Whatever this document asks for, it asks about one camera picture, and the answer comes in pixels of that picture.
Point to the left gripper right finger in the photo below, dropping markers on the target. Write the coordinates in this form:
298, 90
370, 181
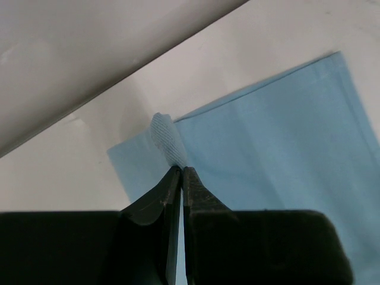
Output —
206, 220

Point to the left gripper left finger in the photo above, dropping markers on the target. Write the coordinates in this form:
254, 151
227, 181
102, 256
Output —
147, 247

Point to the light blue trousers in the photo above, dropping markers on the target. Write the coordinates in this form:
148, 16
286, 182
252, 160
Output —
298, 140

